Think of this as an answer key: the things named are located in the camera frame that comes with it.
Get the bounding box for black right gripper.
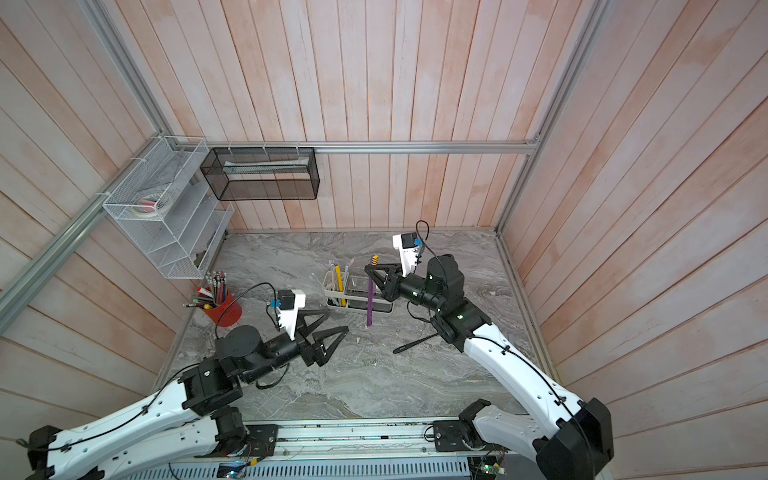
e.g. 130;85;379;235
369;266;449;320

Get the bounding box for yellow toothbrush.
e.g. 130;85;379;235
334;265;347;308

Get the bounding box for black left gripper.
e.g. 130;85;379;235
242;308;350;384

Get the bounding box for pens in red cup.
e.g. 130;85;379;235
184;271;229;310

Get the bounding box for black toothbrush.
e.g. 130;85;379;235
392;333;439;355

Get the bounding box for cream toothbrush holder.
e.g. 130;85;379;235
322;270;393;314

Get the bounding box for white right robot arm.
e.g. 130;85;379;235
365;255;614;479

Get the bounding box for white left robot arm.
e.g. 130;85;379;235
18;310;349;479

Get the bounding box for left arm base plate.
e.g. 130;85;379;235
238;423;279;461

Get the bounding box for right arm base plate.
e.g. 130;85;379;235
432;420;484;452

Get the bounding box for black mesh basket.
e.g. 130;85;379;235
200;146;320;201

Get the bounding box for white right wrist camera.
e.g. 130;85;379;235
392;232;424;276

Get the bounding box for tape roll on shelf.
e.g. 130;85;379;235
129;191;173;218

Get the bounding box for red pencil cup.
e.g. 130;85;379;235
203;293;242;328

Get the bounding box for purple toothbrush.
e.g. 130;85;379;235
366;255;379;327

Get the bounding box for white wire mesh shelf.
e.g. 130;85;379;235
103;136;234;280

